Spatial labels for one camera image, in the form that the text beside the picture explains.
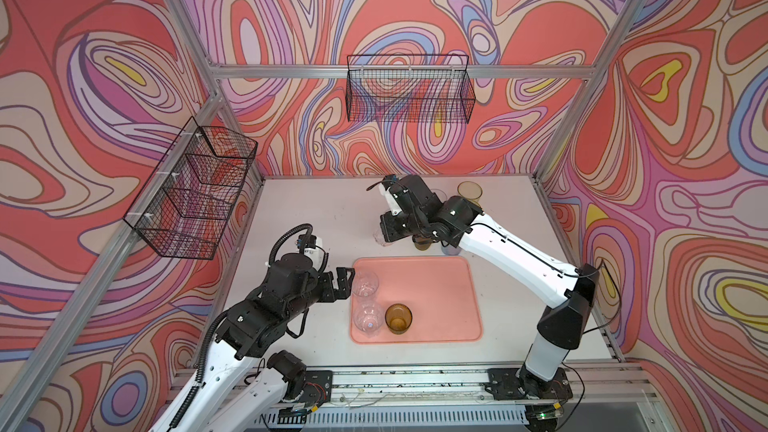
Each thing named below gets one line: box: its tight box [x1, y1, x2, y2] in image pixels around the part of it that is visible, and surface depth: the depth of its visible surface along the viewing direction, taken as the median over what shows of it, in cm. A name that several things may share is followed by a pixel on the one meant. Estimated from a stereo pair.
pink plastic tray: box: [351, 256, 483, 344], surface depth 89 cm
